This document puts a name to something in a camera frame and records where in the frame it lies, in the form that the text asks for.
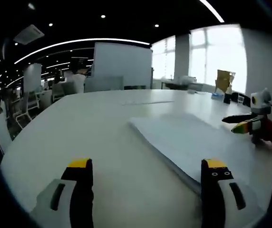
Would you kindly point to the bright window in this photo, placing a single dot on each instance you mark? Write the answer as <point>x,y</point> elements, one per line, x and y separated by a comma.
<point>216,52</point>

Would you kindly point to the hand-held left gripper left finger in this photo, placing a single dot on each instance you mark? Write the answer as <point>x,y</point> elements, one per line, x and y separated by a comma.
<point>81,190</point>

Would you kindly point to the white square pillar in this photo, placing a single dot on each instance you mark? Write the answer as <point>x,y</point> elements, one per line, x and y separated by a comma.
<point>32,77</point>

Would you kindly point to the white linear ceiling light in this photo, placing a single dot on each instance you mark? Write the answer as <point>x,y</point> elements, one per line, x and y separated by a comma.
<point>98,39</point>
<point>213,11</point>

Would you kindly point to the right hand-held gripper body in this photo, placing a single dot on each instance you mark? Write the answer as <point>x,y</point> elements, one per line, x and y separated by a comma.
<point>257,101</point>

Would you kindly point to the stack of white printing papers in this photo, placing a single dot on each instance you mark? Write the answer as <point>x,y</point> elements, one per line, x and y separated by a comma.
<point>186,140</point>

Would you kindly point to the square ceiling air vent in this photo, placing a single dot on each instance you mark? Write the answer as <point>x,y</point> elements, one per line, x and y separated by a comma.
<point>29,34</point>

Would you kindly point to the white table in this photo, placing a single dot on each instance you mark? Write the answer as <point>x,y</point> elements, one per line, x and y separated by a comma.
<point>126,154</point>

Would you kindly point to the frosted divider panel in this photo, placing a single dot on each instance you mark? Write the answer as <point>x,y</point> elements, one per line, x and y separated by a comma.
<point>103,83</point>

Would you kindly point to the round ceiling downlights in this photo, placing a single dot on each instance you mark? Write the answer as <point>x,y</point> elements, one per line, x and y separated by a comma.
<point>103,16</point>

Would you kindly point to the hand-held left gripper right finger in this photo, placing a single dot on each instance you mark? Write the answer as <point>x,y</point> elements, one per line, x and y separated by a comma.
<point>209,190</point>

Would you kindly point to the blue tissue box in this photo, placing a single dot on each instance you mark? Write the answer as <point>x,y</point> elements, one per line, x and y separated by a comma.
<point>217,95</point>

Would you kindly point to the group of white office chairs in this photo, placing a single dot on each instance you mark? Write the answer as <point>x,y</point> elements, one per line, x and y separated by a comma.
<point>31,102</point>

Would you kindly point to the brown cardboard boxes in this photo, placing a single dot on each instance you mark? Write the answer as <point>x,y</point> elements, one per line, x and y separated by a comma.
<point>224,80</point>

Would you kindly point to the black bottle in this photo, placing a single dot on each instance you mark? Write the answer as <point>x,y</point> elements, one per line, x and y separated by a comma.
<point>226,98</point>

